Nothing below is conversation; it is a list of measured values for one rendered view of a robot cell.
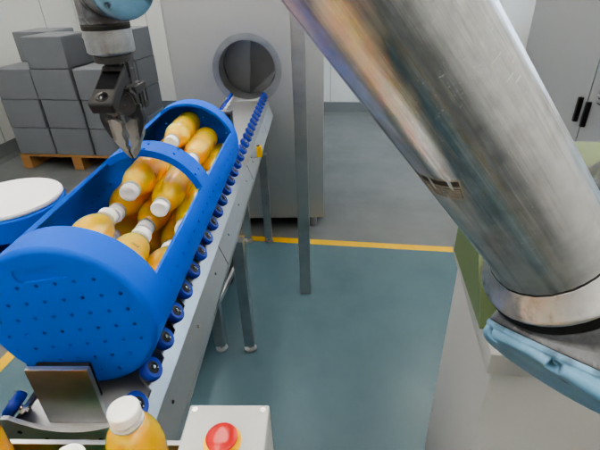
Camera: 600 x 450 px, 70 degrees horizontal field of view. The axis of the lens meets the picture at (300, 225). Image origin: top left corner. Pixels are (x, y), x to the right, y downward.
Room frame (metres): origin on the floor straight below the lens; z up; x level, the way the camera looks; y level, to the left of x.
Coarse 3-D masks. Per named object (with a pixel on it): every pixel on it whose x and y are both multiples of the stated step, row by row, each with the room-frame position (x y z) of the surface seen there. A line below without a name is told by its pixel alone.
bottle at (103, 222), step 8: (88, 216) 0.69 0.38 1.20; (96, 216) 0.69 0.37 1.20; (104, 216) 0.70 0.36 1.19; (80, 224) 0.66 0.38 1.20; (88, 224) 0.66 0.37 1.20; (96, 224) 0.67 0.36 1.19; (104, 224) 0.68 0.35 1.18; (112, 224) 0.70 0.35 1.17; (104, 232) 0.66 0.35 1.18; (112, 232) 0.69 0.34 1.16
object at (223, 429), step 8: (216, 424) 0.32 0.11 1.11; (224, 424) 0.32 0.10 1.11; (208, 432) 0.31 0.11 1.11; (216, 432) 0.31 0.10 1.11; (224, 432) 0.31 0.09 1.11; (232, 432) 0.31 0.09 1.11; (208, 440) 0.30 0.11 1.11; (216, 440) 0.30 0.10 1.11; (224, 440) 0.30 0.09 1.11; (232, 440) 0.30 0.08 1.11; (216, 448) 0.29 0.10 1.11; (224, 448) 0.29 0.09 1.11
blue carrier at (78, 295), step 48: (144, 144) 0.97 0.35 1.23; (96, 192) 0.95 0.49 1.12; (48, 240) 0.55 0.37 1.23; (96, 240) 0.57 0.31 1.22; (192, 240) 0.76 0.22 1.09; (0, 288) 0.53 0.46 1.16; (48, 288) 0.53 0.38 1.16; (96, 288) 0.52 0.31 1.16; (144, 288) 0.54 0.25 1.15; (0, 336) 0.53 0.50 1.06; (48, 336) 0.53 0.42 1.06; (96, 336) 0.52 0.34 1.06; (144, 336) 0.52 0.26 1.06
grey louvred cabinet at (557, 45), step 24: (552, 0) 2.83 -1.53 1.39; (576, 0) 2.48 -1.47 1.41; (552, 24) 2.74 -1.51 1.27; (576, 24) 2.41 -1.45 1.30; (528, 48) 3.06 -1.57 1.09; (552, 48) 2.65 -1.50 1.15; (576, 48) 2.33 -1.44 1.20; (552, 72) 2.56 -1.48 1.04; (576, 72) 2.26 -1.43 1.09; (552, 96) 2.48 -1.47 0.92; (576, 96) 2.18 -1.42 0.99; (576, 120) 2.09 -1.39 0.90
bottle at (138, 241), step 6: (126, 234) 0.69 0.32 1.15; (132, 234) 0.70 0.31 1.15; (138, 234) 0.71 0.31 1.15; (144, 234) 0.72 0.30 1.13; (120, 240) 0.67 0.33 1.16; (126, 240) 0.67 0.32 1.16; (132, 240) 0.67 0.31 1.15; (138, 240) 0.68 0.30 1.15; (144, 240) 0.69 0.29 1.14; (132, 246) 0.66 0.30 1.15; (138, 246) 0.66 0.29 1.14; (144, 246) 0.68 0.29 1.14; (138, 252) 0.65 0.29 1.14; (144, 252) 0.67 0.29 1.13; (144, 258) 0.66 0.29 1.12
